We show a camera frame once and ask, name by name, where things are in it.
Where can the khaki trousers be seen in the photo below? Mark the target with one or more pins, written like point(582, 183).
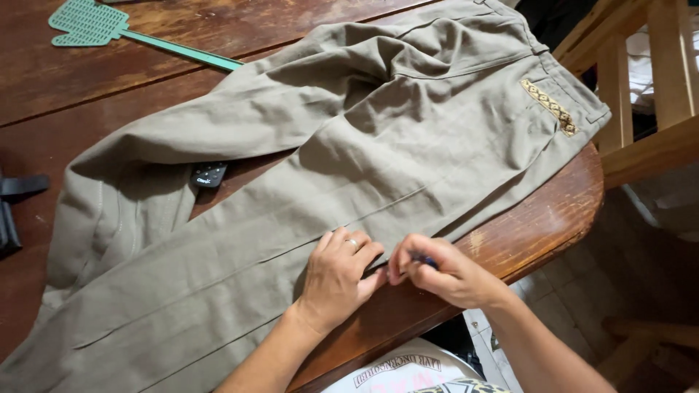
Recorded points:
point(327, 164)

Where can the wooden stool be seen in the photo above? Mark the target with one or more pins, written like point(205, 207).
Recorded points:
point(644, 330)

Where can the light wooden chair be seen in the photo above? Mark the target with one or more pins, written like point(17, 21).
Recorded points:
point(614, 93)

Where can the blue seam ripper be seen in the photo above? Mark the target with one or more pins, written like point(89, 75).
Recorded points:
point(427, 261)

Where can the green plastic fly swatter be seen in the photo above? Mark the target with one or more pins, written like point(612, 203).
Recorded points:
point(87, 24)

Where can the white cloth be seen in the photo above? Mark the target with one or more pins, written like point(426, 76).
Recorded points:
point(641, 65)

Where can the person's right hand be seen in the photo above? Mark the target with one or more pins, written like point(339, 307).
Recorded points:
point(453, 278)

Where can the black remote control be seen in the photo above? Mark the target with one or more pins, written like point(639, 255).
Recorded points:
point(208, 174)

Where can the person's left hand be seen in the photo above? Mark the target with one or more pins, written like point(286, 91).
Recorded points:
point(333, 284)

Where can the white printed shirt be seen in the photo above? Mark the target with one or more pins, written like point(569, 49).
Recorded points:
point(393, 371)

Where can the person's right fingers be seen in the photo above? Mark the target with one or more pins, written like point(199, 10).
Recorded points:
point(407, 256)

